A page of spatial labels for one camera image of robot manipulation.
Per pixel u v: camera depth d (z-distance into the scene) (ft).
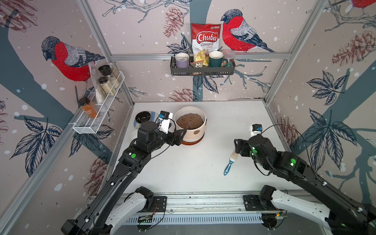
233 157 2.89
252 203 2.38
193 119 3.14
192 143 3.11
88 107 2.16
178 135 1.97
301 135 2.89
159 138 1.86
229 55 2.79
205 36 2.55
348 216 1.28
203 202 2.45
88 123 2.63
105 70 2.59
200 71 2.87
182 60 2.65
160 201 2.44
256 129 1.93
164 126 1.93
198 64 2.80
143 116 3.38
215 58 2.62
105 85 2.50
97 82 2.44
